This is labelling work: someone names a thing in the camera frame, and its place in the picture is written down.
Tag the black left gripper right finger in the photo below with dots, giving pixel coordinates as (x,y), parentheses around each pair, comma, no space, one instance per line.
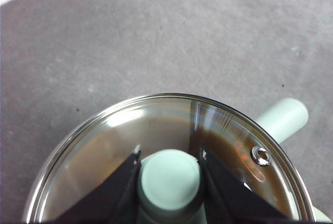
(229,195)

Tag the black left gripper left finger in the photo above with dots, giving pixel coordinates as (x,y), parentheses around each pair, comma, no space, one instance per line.
(112,195)

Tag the glass lid with green knob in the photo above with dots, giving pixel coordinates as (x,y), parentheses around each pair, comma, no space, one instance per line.
(156,120)

